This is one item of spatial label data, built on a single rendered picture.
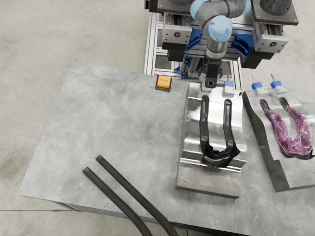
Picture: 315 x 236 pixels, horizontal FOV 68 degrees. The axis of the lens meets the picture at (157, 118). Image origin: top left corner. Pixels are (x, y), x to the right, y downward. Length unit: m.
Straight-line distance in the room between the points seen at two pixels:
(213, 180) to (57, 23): 2.32
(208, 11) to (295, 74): 2.01
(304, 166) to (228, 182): 0.32
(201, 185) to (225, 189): 0.10
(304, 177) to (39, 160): 1.10
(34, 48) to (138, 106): 1.69
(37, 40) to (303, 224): 2.56
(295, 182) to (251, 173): 0.17
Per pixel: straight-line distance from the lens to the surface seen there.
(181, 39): 1.28
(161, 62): 2.12
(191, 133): 1.00
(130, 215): 0.95
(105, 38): 2.61
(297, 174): 1.14
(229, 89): 1.17
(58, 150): 1.13
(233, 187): 1.05
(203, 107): 1.12
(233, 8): 0.98
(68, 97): 1.25
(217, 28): 0.84
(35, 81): 2.41
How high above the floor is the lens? 1.82
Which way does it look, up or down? 63 degrees down
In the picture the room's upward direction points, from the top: 10 degrees clockwise
